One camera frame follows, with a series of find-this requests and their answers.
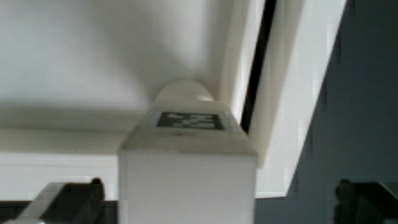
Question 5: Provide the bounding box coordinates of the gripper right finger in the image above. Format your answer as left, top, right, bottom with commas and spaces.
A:
335, 179, 398, 224

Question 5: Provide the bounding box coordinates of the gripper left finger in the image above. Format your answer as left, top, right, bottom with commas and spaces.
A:
11, 178, 105, 224

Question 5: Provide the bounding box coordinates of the white leg with tag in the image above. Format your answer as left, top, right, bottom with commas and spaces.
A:
118, 80, 258, 224

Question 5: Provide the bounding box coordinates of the white square tabletop tray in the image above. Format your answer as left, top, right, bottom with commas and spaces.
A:
0, 0, 264, 201

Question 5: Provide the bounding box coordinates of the white U-shaped fence wall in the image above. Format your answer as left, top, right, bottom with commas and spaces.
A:
249, 0, 347, 198

